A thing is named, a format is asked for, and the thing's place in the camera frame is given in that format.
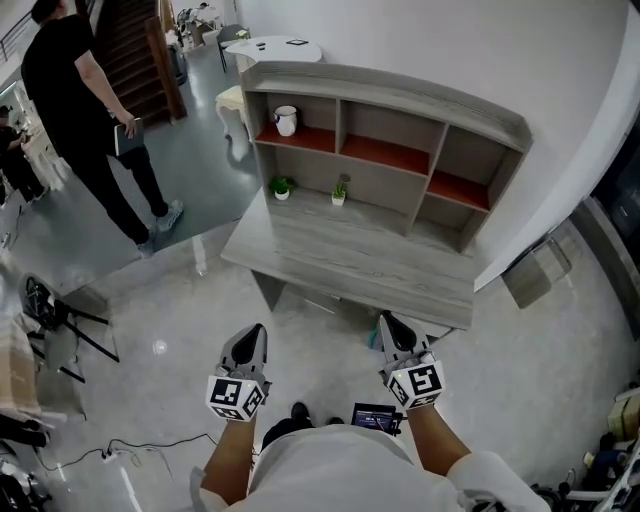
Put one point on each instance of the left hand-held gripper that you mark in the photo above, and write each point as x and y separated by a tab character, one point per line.
230	395

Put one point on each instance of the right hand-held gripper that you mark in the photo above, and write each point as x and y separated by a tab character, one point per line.
425	382

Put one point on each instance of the grey wooden desk with shelves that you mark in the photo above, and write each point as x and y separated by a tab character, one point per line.
380	125

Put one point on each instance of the white ceramic mug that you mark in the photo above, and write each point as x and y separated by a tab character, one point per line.
286	122

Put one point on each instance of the person's right forearm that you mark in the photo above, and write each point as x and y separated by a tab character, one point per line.
437	440

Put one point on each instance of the person's left forearm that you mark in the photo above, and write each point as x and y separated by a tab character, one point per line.
232	460

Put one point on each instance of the person's black shoe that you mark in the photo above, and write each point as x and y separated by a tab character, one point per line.
301	412
336	421

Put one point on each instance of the black screen device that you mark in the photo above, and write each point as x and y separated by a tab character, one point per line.
375	417

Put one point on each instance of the person's black trousers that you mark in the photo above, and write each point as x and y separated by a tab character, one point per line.
285	432

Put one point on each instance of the person's white shirt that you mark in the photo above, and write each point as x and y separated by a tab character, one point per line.
350	475

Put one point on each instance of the small spiky potted plant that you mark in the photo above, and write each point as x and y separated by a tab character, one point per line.
339	192

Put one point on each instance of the small round-leaf potted plant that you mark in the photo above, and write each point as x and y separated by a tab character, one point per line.
281	187

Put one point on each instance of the white power strip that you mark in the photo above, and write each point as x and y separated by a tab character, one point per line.
111	455

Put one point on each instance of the black folding chair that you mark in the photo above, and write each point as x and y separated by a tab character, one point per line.
50	315

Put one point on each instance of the beige cardboard boxes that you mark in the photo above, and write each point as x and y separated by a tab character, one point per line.
17	365

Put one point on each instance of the grey notebook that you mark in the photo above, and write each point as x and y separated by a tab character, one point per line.
129	137

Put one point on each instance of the white stool with cream cushion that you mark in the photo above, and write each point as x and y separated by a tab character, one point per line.
230	102

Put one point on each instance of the black trash bin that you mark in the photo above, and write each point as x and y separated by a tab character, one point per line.
178	65

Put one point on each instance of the white round table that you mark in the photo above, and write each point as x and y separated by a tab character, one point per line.
280	52

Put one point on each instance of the dark wooden staircase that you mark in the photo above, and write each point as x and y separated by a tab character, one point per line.
135	60

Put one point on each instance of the grey chair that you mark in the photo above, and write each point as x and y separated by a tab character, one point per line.
230	37

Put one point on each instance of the small white flower pot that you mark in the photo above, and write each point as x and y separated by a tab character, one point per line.
242	35

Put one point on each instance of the black metal railing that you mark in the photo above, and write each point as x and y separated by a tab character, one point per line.
12	35

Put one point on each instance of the black picture frame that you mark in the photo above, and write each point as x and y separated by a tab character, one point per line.
296	42

